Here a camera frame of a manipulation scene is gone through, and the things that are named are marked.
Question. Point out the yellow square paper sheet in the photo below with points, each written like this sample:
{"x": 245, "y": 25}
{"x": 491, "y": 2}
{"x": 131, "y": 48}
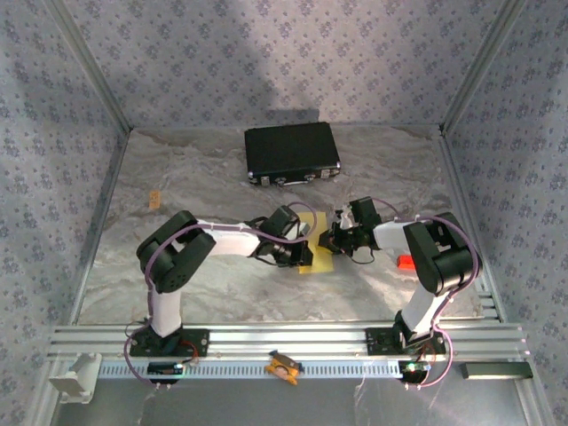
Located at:
{"x": 321, "y": 264}

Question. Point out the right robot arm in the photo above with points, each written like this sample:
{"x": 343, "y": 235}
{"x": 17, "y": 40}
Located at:
{"x": 421, "y": 310}

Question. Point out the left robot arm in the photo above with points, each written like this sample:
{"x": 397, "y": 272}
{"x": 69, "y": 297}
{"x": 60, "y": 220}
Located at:
{"x": 166, "y": 310}

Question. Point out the small red block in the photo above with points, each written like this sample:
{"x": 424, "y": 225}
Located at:
{"x": 406, "y": 262}

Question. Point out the black hard case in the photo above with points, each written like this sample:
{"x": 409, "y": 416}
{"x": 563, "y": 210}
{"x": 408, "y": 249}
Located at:
{"x": 288, "y": 148}

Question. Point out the small orange tag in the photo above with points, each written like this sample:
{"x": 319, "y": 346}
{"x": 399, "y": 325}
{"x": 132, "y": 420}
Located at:
{"x": 154, "y": 199}

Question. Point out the black controller board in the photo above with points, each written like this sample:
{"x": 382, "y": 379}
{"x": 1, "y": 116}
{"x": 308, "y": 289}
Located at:
{"x": 164, "y": 368}
{"x": 412, "y": 368}

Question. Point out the small orange yellow gadget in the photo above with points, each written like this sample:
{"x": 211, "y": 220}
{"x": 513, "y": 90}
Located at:
{"x": 281, "y": 368}

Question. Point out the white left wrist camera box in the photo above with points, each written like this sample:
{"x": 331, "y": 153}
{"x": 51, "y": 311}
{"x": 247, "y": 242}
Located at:
{"x": 304, "y": 228}

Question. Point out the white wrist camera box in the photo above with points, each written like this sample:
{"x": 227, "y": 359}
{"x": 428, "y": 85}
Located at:
{"x": 345, "y": 219}
{"x": 304, "y": 228}

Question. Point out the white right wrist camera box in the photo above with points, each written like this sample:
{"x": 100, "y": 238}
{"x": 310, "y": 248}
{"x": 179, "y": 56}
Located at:
{"x": 345, "y": 219}

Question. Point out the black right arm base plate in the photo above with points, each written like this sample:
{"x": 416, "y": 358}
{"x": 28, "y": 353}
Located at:
{"x": 377, "y": 341}

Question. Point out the aluminium front rail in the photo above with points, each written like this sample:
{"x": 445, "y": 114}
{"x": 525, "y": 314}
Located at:
{"x": 284, "y": 337}

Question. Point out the aluminium side rail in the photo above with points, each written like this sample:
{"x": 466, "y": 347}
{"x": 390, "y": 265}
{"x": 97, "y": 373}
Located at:
{"x": 97, "y": 222}
{"x": 463, "y": 199}

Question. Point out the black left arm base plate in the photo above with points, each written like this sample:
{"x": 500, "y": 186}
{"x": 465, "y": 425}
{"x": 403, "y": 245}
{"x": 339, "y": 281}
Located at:
{"x": 199, "y": 344}

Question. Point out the aluminium frame post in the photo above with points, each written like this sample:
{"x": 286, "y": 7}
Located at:
{"x": 483, "y": 66}
{"x": 89, "y": 66}

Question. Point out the white plastic bracket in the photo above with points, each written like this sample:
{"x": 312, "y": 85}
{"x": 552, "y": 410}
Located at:
{"x": 73, "y": 377}

